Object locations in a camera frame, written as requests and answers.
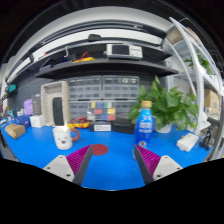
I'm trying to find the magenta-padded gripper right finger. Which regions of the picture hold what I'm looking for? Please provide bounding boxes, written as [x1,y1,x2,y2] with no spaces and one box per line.
[134,144,184,185]

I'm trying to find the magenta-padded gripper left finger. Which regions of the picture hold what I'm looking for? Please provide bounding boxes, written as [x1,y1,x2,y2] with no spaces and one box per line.
[43,144,94,186]

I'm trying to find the blue drink bottle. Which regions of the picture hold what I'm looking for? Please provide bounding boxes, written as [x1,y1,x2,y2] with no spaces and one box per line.
[133,100,155,158]

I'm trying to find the flat round red coaster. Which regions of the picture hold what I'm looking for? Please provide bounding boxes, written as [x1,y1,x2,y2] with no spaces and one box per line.
[90,143,110,157]

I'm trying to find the yellow multimeter with red leads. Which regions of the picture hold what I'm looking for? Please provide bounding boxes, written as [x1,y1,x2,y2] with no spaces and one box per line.
[67,116,91,130]

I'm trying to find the small white box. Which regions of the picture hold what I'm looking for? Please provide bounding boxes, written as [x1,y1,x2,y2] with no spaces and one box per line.
[29,114,46,129]

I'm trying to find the black stand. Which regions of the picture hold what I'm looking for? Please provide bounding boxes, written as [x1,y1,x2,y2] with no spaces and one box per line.
[199,117,219,151]

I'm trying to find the black device in crate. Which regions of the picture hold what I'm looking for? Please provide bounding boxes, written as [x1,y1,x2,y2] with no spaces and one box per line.
[52,96,64,127]

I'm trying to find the brown cardboard box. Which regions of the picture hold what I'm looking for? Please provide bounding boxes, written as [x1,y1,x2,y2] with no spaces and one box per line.
[4,123,27,140]

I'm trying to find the black box, white label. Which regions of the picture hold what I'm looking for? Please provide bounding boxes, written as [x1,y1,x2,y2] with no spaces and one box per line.
[89,120,113,133]

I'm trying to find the blue box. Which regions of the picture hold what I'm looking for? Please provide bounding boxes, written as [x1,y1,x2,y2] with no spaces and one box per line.
[14,114,32,129]

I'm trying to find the black flat case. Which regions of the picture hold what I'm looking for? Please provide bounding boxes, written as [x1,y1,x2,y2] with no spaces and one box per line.
[111,118,136,135]

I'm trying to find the green plant in white pot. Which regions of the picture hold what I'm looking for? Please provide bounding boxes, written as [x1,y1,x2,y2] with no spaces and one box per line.
[128,75,200,134]

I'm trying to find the grey box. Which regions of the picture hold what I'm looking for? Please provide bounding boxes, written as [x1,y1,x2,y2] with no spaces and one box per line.
[31,94,43,116]

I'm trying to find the purple box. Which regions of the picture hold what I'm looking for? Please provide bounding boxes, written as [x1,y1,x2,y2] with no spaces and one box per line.
[23,98,34,117]

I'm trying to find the beige perforated crate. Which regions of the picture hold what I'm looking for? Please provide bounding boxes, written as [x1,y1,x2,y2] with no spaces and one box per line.
[40,80,71,128]

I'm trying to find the clear organizer box, colourful parts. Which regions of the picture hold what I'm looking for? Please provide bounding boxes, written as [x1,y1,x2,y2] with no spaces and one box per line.
[87,101,117,122]

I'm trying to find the white shelf unit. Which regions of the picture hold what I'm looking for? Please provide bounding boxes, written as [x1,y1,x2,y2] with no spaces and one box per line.
[162,16,224,138]

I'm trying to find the red and yellow tool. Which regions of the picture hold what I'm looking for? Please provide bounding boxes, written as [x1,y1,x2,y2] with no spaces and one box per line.
[72,52,96,64]

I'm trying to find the white oscilloscope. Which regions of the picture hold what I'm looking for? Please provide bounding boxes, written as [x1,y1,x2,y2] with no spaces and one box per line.
[105,43,144,61]

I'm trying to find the black device on top shelf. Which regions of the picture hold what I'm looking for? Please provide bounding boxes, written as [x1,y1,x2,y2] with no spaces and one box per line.
[87,33,102,43]

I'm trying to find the white mug, brown handle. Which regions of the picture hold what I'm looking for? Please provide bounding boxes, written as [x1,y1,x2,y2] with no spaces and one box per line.
[52,125,81,151]

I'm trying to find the black wall shelf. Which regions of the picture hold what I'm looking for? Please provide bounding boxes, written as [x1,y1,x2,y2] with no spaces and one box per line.
[34,41,180,80]

